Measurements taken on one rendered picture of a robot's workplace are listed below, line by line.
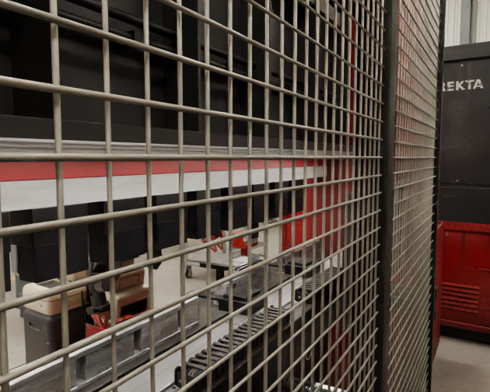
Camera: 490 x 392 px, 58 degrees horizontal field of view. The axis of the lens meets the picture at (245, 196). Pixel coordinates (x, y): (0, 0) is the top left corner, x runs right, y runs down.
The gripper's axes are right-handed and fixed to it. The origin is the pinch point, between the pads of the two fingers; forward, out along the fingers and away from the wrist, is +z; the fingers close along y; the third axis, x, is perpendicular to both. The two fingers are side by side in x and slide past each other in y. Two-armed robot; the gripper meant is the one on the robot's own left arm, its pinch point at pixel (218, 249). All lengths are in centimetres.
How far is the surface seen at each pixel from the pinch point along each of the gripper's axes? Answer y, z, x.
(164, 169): -63, -23, -38
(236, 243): 153, -11, 87
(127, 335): -78, 16, -15
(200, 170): -44, -22, -38
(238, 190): -19.1, -14.4, -33.7
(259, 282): 0.1, 21.5, -11.9
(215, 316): -36.1, 24.3, -11.3
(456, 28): 700, -202, -158
